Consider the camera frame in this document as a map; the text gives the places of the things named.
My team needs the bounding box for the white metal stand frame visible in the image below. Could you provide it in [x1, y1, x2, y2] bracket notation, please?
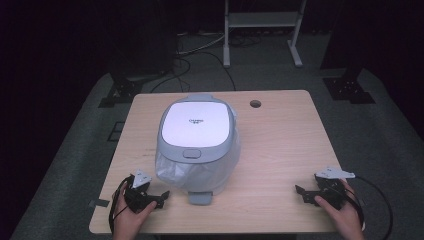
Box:
[222, 0, 308, 69]

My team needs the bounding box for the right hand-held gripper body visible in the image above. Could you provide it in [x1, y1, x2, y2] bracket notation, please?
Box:
[314, 166, 356, 211]

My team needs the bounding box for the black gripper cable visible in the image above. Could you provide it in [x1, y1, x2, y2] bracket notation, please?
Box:
[107, 174, 135, 234]
[346, 175, 394, 240]

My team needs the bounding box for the person's right hand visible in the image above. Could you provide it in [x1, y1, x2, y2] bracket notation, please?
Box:
[314, 178, 367, 240]

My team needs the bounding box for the grey floor cable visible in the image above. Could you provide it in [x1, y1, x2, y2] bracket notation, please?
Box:
[175, 32, 228, 56]

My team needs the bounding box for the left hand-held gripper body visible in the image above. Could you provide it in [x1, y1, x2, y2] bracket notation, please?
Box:
[124, 169, 158, 214]

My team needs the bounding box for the grey tape strip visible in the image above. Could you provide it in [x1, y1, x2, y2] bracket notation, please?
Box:
[88, 198, 111, 209]

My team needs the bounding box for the black floor cable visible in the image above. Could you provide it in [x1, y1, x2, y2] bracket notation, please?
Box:
[149, 49, 237, 94]

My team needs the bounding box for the black stand base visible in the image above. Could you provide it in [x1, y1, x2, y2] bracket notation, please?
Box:
[97, 72, 145, 109]
[321, 68, 377, 105]

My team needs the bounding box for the person's left hand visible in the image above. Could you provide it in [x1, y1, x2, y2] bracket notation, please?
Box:
[112, 185, 158, 240]

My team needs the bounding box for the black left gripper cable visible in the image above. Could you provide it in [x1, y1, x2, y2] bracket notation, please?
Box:
[107, 174, 135, 234]

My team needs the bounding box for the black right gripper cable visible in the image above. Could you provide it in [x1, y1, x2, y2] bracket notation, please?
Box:
[346, 175, 394, 240]

